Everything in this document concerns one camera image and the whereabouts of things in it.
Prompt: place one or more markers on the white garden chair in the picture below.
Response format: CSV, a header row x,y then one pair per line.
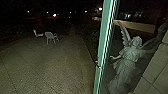
x,y
50,36
37,33

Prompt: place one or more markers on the grey stone angel statue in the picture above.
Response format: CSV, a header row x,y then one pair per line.
x,y
128,63

